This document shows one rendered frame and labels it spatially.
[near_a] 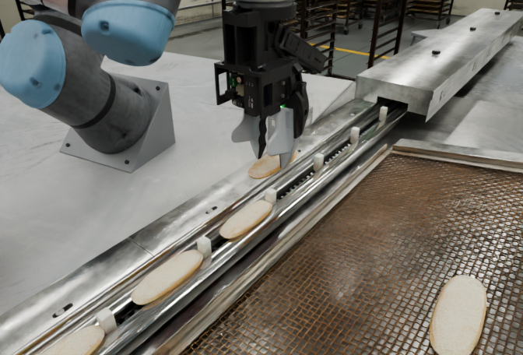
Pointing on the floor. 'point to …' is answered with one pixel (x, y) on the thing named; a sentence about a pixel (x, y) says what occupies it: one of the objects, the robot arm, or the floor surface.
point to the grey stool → (422, 34)
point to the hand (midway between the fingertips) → (273, 152)
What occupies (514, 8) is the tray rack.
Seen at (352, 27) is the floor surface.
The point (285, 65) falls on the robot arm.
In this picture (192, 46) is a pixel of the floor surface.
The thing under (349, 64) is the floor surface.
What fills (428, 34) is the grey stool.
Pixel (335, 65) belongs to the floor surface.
